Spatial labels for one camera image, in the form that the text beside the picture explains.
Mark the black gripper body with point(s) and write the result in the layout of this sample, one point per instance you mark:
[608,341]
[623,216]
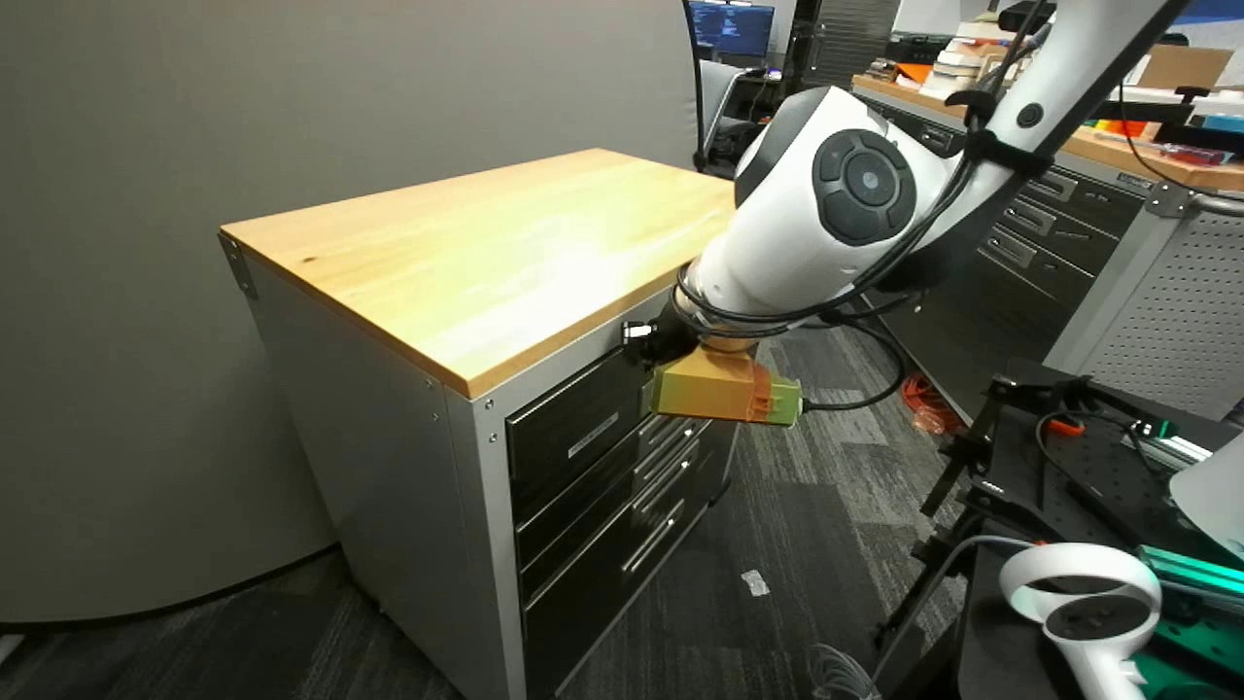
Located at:
[653,337]

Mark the grey metal tool drawer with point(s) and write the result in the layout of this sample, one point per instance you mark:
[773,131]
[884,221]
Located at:
[545,453]

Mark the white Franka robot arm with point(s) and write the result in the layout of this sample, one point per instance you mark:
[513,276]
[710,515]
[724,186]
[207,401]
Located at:
[790,221]

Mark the black lower drawer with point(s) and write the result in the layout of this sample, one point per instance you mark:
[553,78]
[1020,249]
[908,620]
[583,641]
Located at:
[583,634]
[570,547]

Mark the grey cabinet with wooden top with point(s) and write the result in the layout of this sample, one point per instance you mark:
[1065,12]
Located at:
[490,248]

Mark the black office chair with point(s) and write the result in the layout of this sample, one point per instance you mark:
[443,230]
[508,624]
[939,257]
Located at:
[724,103]

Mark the white paper scrap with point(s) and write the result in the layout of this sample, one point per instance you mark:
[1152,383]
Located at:
[757,585]

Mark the orange floor object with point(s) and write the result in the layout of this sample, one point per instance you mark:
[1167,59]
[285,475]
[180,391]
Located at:
[932,405]

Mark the black tripod stand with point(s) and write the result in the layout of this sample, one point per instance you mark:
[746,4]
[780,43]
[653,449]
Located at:
[990,494]

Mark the dark grey filing cabinet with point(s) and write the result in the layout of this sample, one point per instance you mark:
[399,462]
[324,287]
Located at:
[1053,248]

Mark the stack of books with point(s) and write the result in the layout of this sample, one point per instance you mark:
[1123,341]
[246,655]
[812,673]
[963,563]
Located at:
[972,59]

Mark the white VR controller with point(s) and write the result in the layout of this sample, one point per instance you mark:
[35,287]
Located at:
[1025,589]

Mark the wooden desk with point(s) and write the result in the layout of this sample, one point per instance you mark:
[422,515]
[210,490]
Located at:
[1101,146]

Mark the grey perforated metal panel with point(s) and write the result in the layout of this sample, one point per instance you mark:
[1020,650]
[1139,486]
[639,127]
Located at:
[1167,311]

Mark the silver teal tool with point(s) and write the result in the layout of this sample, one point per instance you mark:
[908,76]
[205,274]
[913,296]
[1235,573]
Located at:
[1170,449]

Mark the teal metal bar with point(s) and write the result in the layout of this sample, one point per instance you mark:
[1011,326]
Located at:
[1191,569]

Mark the white curved shade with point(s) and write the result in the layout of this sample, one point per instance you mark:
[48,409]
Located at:
[1217,498]

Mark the cardboard box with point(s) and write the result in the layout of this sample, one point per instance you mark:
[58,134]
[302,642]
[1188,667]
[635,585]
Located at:
[1188,65]

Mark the green tool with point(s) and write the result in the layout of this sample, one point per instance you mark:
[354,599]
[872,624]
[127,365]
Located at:
[1191,649]

